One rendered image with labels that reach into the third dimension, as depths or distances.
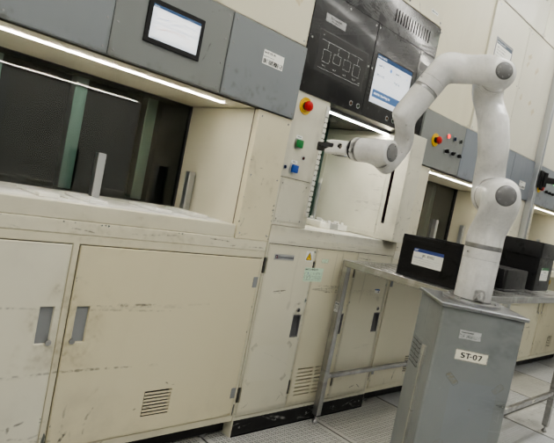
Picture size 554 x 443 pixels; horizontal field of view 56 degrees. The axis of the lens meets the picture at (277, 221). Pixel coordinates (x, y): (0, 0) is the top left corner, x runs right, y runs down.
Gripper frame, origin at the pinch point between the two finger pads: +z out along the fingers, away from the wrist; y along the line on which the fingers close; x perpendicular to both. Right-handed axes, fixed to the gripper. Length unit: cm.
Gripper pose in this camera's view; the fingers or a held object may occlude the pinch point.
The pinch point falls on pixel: (322, 146)
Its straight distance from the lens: 198.9
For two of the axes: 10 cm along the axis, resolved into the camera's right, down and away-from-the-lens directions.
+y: 7.1, 1.0, 6.9
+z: -6.7, -1.7, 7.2
